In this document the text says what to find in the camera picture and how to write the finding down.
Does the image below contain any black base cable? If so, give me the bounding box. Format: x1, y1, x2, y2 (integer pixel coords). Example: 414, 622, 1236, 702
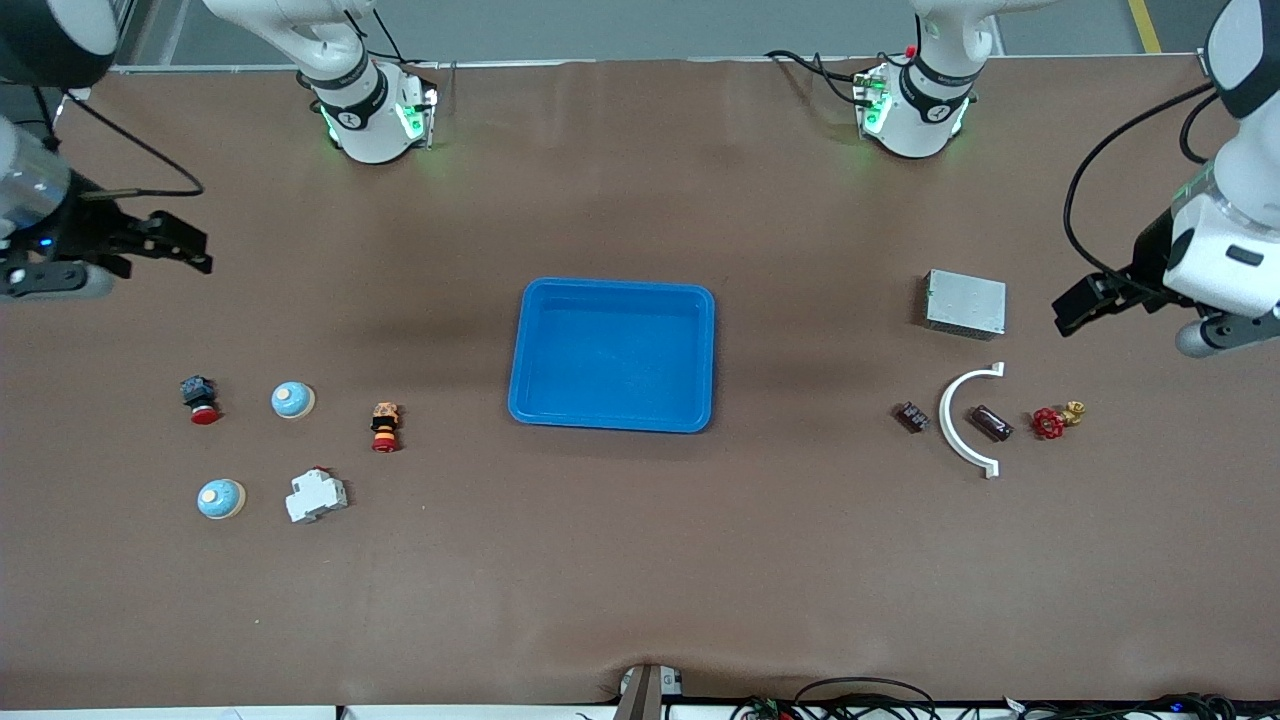
765, 48, 883, 111
340, 5, 441, 96

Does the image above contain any black right base cable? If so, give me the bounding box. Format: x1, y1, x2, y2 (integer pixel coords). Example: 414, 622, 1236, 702
340, 5, 441, 96

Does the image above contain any grey metal box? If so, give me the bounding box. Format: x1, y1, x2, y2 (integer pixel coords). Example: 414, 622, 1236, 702
922, 269, 1008, 342

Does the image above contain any red handwheel brass valve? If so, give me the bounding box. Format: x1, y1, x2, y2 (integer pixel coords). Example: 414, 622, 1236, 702
1031, 401, 1087, 442

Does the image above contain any white circuit breaker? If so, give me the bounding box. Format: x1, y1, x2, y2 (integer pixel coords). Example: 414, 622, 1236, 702
285, 466, 349, 524

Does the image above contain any white curved bracket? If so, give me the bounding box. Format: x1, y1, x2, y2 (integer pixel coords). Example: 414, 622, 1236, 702
938, 362, 1006, 479

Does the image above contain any red button grey body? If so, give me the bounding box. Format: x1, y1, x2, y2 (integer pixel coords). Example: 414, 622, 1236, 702
180, 375, 222, 426

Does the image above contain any black cable bundle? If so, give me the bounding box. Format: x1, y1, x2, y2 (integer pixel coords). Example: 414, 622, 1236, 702
1005, 692, 1280, 720

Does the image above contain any black looped cable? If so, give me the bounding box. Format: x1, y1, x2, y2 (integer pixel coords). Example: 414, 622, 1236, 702
795, 677, 938, 720

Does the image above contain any black left base cable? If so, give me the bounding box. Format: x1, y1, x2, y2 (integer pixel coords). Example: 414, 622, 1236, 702
765, 48, 883, 111

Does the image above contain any blue plastic tray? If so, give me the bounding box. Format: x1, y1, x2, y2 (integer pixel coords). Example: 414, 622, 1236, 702
507, 277, 717, 434

